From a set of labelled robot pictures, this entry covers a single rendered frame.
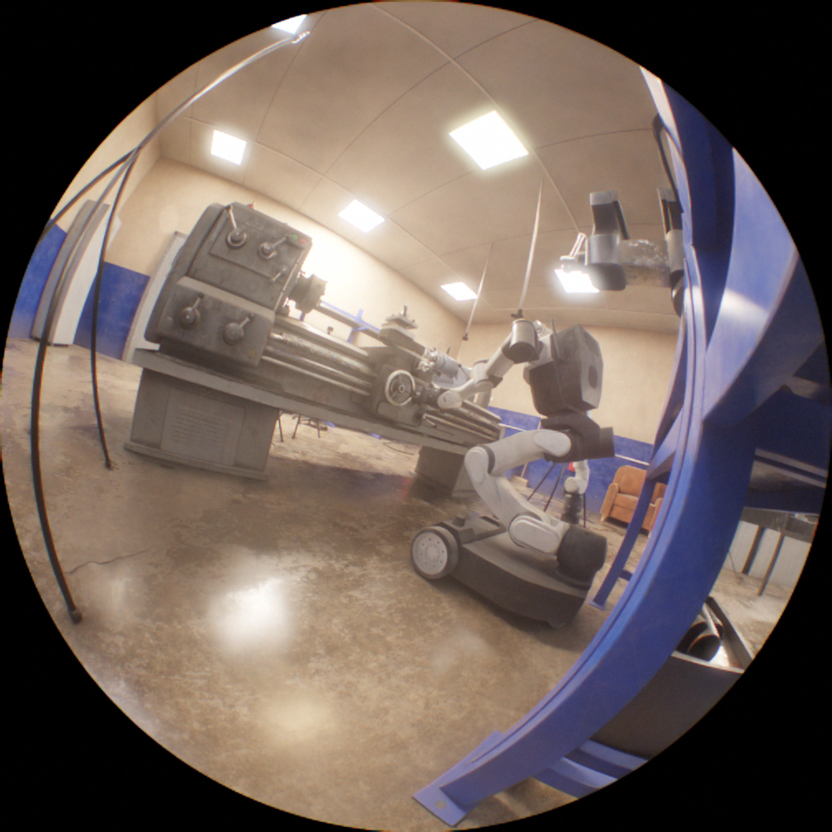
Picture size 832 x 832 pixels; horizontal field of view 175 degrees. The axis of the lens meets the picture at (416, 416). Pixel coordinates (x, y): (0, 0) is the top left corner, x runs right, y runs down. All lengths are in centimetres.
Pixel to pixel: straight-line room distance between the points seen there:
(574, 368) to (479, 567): 77
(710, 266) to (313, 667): 85
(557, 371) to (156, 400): 169
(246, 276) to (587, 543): 182
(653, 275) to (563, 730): 65
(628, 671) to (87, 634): 78
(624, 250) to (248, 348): 131
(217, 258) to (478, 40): 256
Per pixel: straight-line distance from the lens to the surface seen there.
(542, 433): 104
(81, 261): 446
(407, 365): 163
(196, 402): 140
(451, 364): 237
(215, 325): 130
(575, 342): 106
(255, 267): 148
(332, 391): 159
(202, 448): 145
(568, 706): 33
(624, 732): 80
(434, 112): 326
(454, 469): 249
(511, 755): 41
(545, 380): 107
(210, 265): 149
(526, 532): 103
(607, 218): 62
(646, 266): 56
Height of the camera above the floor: 54
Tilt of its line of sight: 1 degrees up
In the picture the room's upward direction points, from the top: 18 degrees clockwise
